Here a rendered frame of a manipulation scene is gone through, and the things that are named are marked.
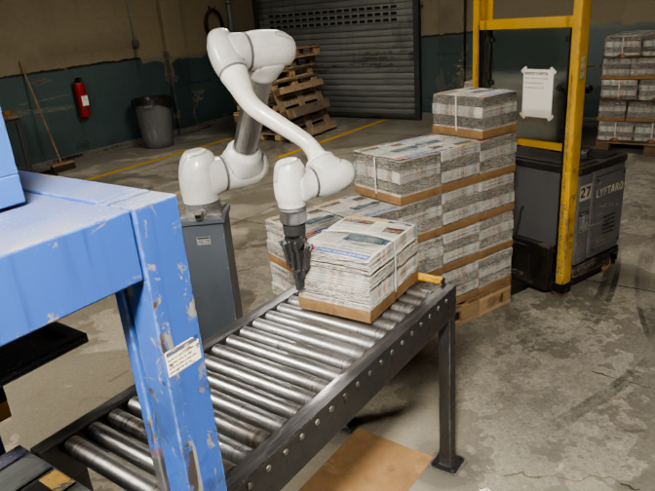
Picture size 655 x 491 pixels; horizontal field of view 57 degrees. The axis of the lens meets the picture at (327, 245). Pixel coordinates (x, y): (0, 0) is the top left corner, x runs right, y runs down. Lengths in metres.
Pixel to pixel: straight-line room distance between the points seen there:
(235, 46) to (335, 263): 0.81
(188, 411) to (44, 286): 0.31
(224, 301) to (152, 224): 1.90
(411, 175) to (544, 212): 1.29
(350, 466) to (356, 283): 0.97
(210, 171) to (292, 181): 0.73
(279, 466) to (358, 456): 1.18
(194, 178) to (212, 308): 0.59
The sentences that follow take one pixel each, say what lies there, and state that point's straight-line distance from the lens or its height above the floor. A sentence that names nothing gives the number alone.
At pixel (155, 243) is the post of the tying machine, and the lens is 0.82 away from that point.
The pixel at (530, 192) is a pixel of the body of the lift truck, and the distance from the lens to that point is 4.12.
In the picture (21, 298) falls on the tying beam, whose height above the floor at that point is 1.49.
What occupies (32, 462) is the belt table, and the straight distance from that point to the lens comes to 1.71.
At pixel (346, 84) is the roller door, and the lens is 10.92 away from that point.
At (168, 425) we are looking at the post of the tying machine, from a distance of 0.96.
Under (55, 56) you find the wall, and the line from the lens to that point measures 9.56.
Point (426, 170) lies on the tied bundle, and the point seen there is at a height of 0.98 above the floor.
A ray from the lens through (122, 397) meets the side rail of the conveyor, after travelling 1.83.
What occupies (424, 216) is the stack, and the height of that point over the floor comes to 0.74.
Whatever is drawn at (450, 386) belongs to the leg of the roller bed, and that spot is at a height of 0.39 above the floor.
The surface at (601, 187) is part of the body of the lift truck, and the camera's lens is 4.13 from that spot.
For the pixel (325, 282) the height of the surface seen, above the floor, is 0.92.
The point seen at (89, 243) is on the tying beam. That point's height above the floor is 1.53.
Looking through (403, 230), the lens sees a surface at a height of 1.03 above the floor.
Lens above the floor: 1.76
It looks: 21 degrees down
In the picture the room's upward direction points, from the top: 5 degrees counter-clockwise
